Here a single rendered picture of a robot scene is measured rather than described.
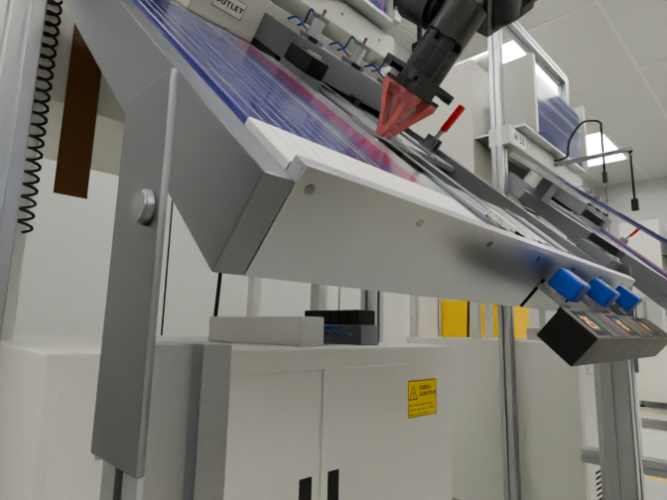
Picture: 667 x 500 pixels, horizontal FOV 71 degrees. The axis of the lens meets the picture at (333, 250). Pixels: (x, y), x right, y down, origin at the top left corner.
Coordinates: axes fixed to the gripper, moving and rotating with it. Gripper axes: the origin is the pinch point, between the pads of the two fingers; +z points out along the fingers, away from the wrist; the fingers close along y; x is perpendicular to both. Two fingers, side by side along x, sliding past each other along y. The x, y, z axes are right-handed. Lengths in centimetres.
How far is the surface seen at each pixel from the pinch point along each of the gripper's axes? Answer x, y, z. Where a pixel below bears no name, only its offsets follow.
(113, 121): -34.8, 23.3, 25.1
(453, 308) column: -108, -296, 116
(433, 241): 31.5, 22.6, 0.7
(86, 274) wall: -118, -17, 127
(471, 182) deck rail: -1.6, -29.7, 1.1
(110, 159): -49, 16, 39
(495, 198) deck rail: 4.8, -29.7, 0.8
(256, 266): 31.6, 35.8, 5.0
